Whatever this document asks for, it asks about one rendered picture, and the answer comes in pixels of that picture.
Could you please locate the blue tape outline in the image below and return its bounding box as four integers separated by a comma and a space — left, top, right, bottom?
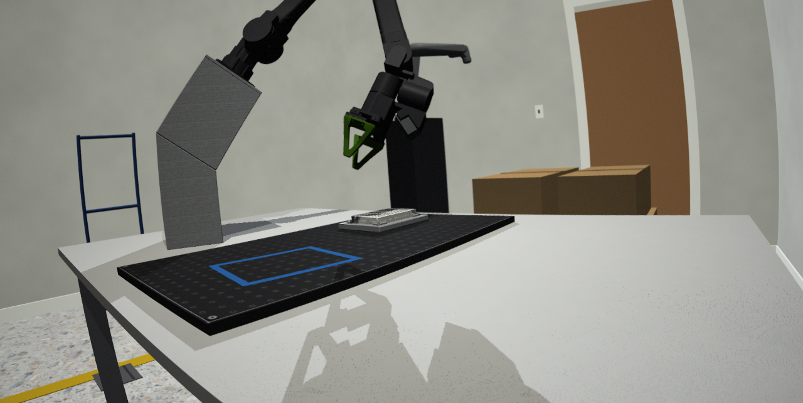
209, 246, 364, 286

